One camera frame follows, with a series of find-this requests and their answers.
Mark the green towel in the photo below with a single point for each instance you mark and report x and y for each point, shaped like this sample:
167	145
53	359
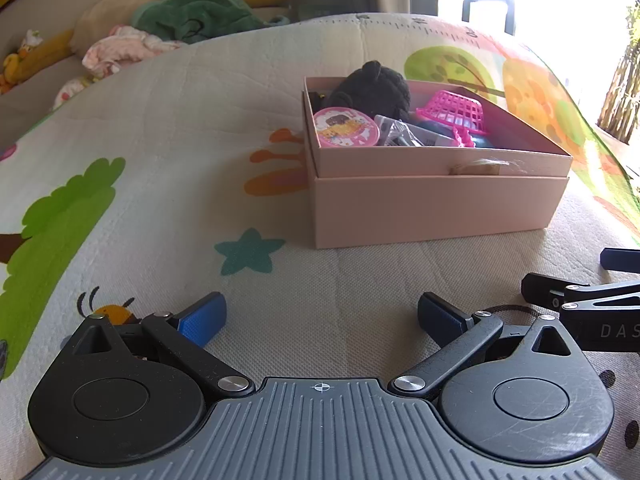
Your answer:
200	10

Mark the pink round tin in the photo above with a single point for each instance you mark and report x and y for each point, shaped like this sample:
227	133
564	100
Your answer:
345	127

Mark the bamboo fence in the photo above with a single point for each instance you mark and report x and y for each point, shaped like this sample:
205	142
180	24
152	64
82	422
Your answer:
622	95

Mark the white floral cloth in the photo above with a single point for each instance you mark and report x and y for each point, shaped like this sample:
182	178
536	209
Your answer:
72	90

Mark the pink toy strainer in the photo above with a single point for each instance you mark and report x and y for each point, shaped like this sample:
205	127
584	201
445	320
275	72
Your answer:
452	107

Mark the long yellow banana pillow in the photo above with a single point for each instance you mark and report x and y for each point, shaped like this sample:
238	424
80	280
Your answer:
45	52

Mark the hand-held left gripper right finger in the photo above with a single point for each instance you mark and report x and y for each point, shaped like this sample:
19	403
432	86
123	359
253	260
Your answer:
440	317

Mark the pink baby clothes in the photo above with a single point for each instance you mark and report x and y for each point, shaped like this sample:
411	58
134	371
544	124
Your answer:
125	47

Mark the beige plush pillow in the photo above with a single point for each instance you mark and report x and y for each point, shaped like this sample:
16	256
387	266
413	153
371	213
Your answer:
110	15

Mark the black plush cat toy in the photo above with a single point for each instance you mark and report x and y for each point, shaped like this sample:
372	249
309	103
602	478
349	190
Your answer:
372	87

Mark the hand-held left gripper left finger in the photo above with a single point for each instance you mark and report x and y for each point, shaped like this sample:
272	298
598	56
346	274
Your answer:
202	320

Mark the yellow duck plush toy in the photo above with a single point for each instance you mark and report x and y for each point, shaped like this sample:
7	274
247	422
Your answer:
11	64

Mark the black window frame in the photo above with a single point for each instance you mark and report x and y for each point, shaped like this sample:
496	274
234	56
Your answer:
470	2

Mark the pink cardboard box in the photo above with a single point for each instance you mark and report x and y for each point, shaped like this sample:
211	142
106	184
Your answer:
425	205

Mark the polka dot cloth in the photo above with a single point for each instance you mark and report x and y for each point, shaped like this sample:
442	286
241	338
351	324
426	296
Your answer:
625	425

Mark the small white box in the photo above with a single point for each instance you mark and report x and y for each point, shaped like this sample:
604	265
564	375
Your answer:
435	136

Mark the printed play mat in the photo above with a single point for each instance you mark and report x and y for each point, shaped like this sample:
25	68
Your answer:
200	135

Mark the white plush toy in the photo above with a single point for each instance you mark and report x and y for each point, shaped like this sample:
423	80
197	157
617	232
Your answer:
31	41

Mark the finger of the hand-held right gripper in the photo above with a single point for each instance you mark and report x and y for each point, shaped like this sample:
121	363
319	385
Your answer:
622	260
540	290

